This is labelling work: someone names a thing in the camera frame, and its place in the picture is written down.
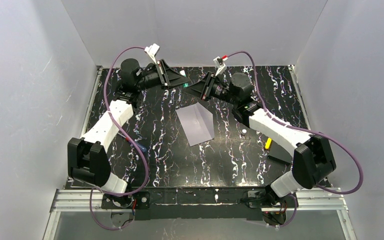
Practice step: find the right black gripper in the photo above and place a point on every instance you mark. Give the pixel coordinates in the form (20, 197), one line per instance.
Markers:
(206, 86)

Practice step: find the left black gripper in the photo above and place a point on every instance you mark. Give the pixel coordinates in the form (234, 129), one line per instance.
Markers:
(160, 74)

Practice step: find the white green glue stick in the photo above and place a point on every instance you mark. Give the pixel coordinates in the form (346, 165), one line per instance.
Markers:
(185, 80)

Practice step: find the lavender paper envelope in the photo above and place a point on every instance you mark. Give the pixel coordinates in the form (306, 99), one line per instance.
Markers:
(197, 123)

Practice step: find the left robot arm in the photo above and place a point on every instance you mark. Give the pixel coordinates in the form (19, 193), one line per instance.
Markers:
(87, 159)

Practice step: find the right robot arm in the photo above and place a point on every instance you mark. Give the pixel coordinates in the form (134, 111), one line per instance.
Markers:
(312, 156)

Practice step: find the blue red screwdriver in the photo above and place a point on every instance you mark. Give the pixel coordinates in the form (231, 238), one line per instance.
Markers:
(135, 143)

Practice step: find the yellow black screwdriver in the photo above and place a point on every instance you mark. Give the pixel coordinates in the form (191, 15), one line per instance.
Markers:
(268, 144)

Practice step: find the black square pad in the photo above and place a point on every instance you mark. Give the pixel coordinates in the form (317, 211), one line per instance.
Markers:
(279, 154)

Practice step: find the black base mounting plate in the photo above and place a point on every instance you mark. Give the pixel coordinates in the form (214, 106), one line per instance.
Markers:
(155, 203)

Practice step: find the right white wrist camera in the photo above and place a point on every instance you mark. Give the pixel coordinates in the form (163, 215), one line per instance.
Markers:
(220, 64)

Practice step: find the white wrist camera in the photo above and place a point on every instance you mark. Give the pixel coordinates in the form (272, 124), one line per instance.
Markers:
(152, 52)
(220, 64)

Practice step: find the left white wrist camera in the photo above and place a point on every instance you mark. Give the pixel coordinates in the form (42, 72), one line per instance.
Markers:
(152, 52)

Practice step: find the aluminium frame rail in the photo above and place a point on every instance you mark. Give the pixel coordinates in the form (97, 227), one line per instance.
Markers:
(89, 201)

